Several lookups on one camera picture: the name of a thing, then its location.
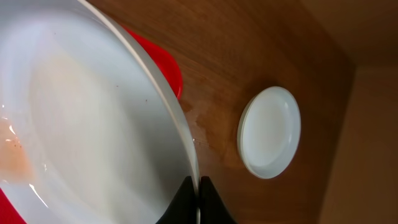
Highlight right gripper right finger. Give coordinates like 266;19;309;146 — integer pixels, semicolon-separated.
199;176;237;224

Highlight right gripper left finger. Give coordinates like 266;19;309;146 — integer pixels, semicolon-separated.
156;176;197;224

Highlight red plastic tray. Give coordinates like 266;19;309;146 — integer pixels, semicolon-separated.
1;26;183;224

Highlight light blue plate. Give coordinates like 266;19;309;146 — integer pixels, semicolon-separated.
237;86;301;179
1;0;199;223

